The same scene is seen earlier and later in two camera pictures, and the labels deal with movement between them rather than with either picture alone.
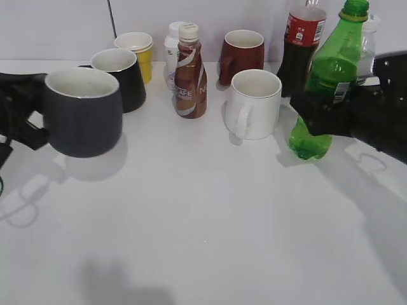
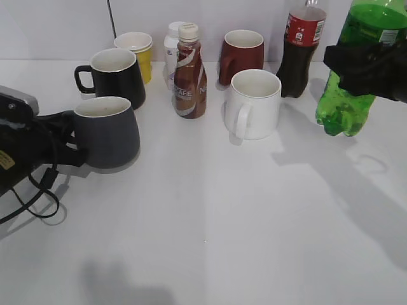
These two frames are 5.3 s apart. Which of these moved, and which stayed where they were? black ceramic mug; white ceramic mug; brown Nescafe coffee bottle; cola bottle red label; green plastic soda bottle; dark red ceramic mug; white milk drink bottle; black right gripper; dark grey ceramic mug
Moved: black right gripper; green plastic soda bottle; dark grey ceramic mug
Stayed: white ceramic mug; dark red ceramic mug; white milk drink bottle; brown Nescafe coffee bottle; black ceramic mug; cola bottle red label
